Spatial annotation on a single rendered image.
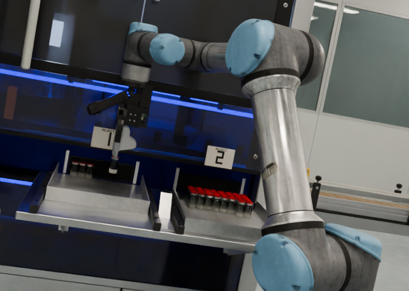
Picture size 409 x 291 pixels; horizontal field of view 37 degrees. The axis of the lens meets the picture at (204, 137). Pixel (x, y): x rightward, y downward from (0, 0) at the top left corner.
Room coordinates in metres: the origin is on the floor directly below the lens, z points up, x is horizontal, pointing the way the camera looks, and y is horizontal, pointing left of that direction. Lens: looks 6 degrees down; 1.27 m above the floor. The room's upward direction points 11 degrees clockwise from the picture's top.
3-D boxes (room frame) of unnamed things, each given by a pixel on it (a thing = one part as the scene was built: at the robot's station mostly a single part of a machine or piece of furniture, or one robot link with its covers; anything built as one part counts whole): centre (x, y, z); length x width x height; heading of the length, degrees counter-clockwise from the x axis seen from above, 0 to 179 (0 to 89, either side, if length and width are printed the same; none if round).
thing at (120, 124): (1.61, 0.22, 1.08); 0.05 x 0.02 x 0.09; 10
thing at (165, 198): (1.50, 0.06, 0.91); 0.14 x 0.03 x 0.06; 10
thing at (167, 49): (1.57, 0.13, 1.30); 0.11 x 0.11 x 0.08; 38
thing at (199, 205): (1.72, -0.08, 0.90); 0.18 x 0.02 x 0.05; 99
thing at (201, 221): (1.63, -0.09, 0.90); 0.34 x 0.26 x 0.04; 9
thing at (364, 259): (1.17, -0.31, 0.96); 0.13 x 0.12 x 0.14; 128
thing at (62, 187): (1.69, 0.26, 0.90); 0.34 x 0.26 x 0.04; 10
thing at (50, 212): (1.65, 0.08, 0.87); 0.70 x 0.48 x 0.02; 100
